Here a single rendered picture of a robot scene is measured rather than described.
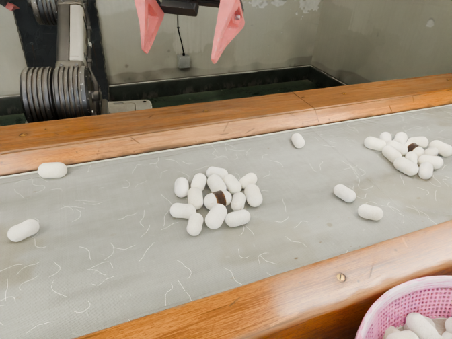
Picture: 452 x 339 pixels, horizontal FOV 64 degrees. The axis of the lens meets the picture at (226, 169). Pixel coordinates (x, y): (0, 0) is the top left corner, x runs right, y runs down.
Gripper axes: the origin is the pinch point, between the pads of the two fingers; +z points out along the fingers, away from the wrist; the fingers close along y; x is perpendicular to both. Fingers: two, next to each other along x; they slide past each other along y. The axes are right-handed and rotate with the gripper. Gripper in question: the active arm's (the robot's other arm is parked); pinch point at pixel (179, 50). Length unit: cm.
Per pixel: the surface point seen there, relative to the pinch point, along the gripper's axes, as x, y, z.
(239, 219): -0.6, -12.5, 19.8
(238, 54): -209, 44, -88
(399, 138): -22.6, -33.7, 1.0
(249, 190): -4.6, -12.4, 15.8
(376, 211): -6.0, -28.8, 15.1
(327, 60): -233, -21, -103
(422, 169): -15.9, -36.3, 6.8
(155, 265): 5.2, -5.3, 26.4
